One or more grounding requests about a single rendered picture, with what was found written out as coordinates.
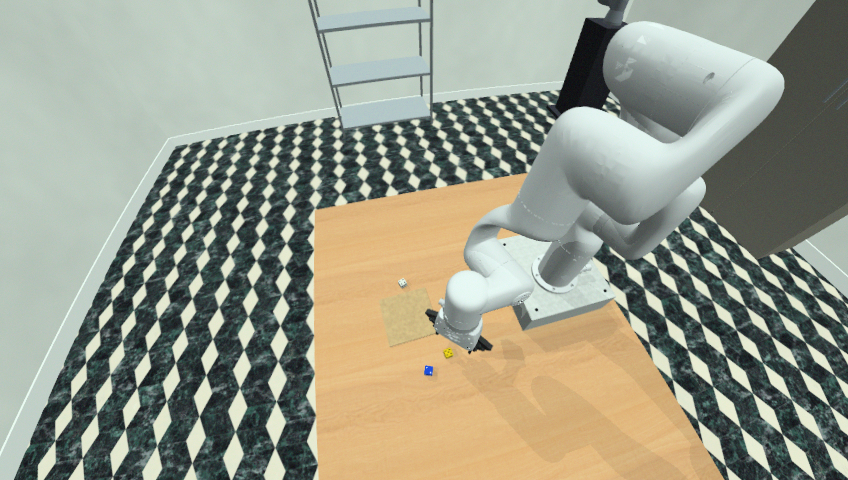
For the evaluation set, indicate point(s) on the tan square mat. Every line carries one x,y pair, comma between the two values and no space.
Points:
404,316

